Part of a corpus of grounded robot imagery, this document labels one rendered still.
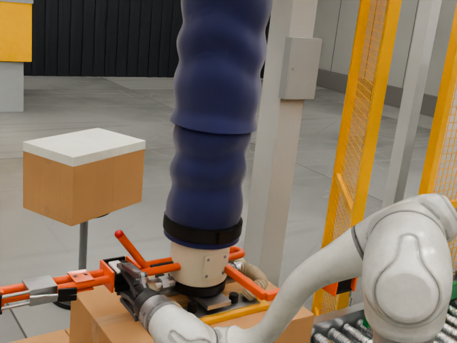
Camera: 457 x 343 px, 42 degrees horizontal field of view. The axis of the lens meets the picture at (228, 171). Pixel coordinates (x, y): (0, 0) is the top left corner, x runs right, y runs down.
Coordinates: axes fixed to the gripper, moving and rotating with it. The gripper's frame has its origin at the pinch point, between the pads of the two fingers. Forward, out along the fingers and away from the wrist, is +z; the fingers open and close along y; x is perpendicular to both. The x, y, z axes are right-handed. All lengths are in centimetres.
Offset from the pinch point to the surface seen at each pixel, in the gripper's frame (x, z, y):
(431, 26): 348, 178, -65
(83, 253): 69, 193, 89
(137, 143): 99, 185, 18
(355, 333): 129, 23, 66
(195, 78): 16, -5, -53
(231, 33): 22, -10, -65
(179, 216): 15.8, -3.1, -15.7
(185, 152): 16.5, -2.2, -33.1
